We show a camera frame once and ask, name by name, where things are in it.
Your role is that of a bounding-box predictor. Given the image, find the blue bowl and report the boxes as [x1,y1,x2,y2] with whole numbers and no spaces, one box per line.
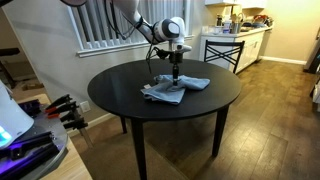
[251,21,266,29]

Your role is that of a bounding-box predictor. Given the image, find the black background furniture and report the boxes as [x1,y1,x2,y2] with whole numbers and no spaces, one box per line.
[0,47,22,89]

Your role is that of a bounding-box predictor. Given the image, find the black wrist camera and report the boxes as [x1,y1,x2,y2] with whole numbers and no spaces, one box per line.
[154,47,171,60]

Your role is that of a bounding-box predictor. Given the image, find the white wall outlet plate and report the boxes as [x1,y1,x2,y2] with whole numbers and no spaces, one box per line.
[79,100,91,114]

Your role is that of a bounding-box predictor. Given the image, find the white upper kitchen cabinet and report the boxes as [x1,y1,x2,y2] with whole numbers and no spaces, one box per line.
[204,0,268,10]

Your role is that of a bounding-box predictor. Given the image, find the metal utensil container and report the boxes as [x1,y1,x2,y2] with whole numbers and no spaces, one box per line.
[230,21,242,35]

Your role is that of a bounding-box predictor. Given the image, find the black metal dining chair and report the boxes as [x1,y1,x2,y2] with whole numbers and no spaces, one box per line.
[203,39,246,75]

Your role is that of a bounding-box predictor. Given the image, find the red kitchen item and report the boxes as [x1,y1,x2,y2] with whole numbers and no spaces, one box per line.
[254,14,268,23]

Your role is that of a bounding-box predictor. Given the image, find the white plastic bottle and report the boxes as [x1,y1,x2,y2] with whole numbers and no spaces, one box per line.
[223,19,233,34]

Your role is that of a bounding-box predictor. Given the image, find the white window sill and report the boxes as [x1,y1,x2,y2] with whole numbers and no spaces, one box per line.
[76,34,195,58]

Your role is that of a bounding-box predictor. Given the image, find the cardboard box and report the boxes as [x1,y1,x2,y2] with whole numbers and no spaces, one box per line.
[21,81,45,92]

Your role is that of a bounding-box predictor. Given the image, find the black clamp orange handle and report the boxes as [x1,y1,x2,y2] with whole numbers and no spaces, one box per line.
[44,101,78,120]

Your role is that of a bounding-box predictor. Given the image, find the cream baseboard under window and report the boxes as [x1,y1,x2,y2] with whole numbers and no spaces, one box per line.
[66,113,116,138]

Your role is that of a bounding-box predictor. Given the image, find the black clamp metal bar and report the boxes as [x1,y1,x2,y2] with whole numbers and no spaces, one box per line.
[63,118,94,148]

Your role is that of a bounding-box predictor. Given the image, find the cream kitchen baseboard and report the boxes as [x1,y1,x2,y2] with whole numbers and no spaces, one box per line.
[259,55,308,66]

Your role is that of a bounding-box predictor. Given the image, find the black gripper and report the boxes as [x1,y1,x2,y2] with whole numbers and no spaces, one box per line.
[168,51,184,86]

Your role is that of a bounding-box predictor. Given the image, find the black aluminium rails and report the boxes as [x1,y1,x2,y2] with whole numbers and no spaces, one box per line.
[0,131,61,179]

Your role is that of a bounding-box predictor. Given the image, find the white rounded robot base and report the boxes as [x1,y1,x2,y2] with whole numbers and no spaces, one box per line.
[0,79,35,150]

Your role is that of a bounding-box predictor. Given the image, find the light wooden bench top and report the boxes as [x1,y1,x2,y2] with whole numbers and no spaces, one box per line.
[33,93,93,180]

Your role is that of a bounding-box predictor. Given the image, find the white cup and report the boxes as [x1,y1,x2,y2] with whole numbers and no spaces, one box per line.
[213,25,224,36]

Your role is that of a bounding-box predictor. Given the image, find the round black wooden table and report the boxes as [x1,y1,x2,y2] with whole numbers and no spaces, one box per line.
[87,58,243,180]

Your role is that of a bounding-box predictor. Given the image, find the light blue cloth towel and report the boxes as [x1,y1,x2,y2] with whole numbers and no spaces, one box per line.
[140,74,211,106]

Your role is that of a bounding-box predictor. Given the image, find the white vertical window blinds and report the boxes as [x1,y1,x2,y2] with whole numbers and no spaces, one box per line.
[68,0,188,51]

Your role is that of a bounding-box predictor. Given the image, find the white object at doorway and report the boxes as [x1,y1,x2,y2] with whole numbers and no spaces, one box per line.
[311,78,320,113]

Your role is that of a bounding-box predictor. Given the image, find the round grey metal plate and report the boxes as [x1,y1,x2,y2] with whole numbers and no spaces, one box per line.
[0,104,69,180]

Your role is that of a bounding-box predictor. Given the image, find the white kitchen counter cabinet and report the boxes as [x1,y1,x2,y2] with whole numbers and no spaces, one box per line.
[198,26,274,74]

